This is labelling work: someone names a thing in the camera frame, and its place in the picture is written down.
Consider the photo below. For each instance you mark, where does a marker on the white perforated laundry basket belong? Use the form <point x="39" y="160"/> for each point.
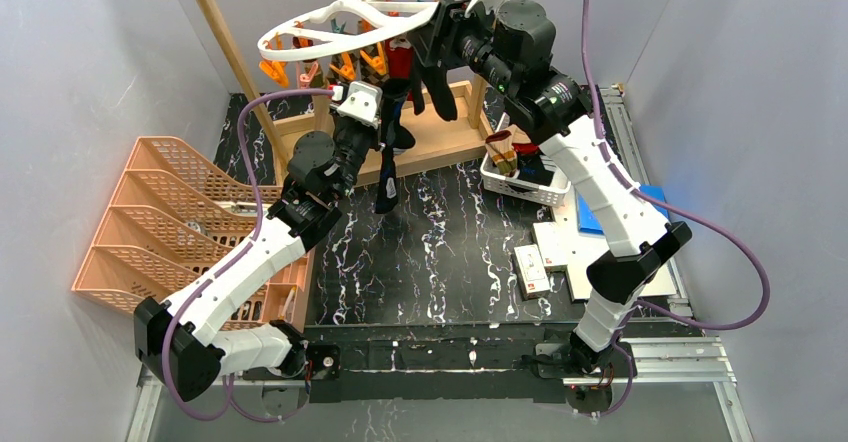
<point x="537" y="178"/>

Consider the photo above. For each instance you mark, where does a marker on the orange clothes peg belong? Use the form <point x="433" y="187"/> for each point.
<point x="276" y="71"/>

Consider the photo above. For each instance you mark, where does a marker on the peach mesh file organizer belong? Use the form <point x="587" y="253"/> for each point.
<point x="161" y="229"/>

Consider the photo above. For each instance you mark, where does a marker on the wooden hanger rack frame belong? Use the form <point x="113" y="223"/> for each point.
<point x="439" y="143"/>

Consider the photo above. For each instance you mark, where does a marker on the striped sock in basket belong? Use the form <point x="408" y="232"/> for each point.
<point x="500" y="149"/>

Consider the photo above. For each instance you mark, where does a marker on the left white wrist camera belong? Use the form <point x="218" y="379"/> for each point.
<point x="357" y="100"/>

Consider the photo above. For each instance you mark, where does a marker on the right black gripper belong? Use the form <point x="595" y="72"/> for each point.
<point x="444" y="29"/>

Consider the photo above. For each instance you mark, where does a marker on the black sock with blue print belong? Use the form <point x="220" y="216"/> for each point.
<point x="393" y="137"/>

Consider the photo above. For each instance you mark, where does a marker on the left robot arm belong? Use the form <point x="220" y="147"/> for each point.
<point x="245" y="273"/>

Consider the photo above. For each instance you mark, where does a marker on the small white red box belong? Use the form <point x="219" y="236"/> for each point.
<point x="531" y="273"/>

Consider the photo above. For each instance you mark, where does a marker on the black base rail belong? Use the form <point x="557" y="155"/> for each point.
<point x="418" y="362"/>

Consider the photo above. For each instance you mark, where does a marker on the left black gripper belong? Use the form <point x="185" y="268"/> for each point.
<point x="382" y="130"/>

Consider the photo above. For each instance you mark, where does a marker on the white round clip hanger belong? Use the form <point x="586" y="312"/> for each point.
<point x="343" y="26"/>

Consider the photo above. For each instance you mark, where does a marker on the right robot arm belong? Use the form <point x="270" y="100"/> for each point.
<point x="511" y="50"/>

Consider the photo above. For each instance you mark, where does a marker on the white flat board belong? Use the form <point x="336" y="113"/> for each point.
<point x="580" y="250"/>

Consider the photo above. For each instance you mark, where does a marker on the yellow-orange clothes peg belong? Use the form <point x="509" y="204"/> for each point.
<point x="376" y="59"/>

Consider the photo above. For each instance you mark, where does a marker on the blue folder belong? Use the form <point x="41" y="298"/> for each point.
<point x="593" y="222"/>

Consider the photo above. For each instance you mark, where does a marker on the red sock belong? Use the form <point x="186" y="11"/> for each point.
<point x="400" y="56"/>

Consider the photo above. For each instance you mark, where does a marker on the white stapler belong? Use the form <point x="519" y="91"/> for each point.
<point x="241" y="208"/>

